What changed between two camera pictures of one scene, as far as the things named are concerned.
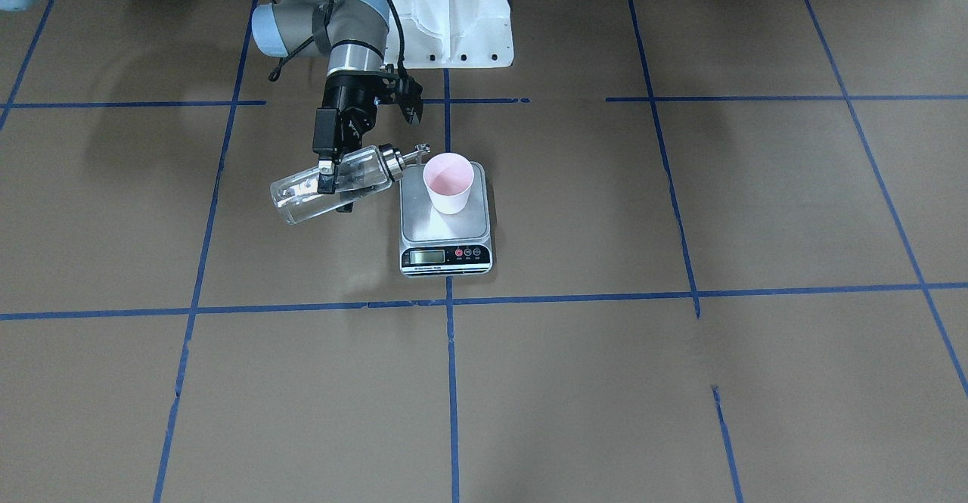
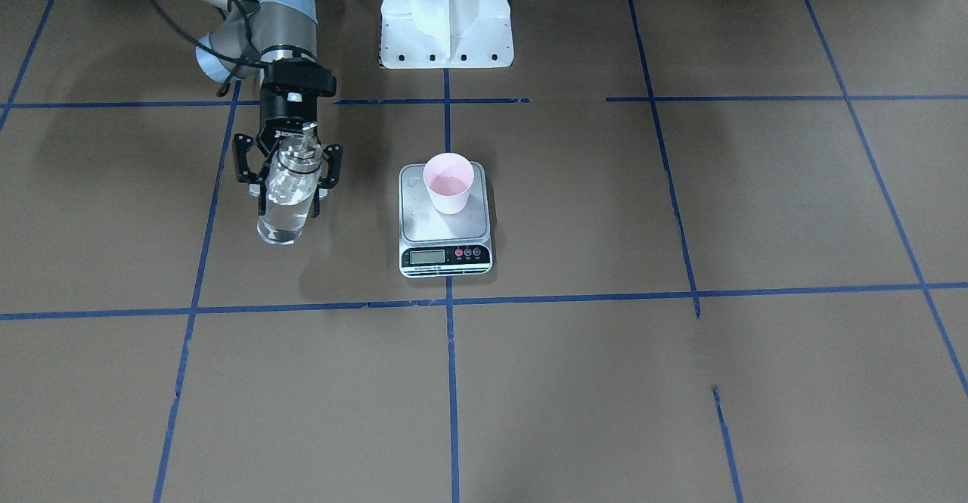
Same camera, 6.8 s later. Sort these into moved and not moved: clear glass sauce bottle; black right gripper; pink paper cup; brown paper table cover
Moved: black right gripper; clear glass sauce bottle
Not moved: brown paper table cover; pink paper cup
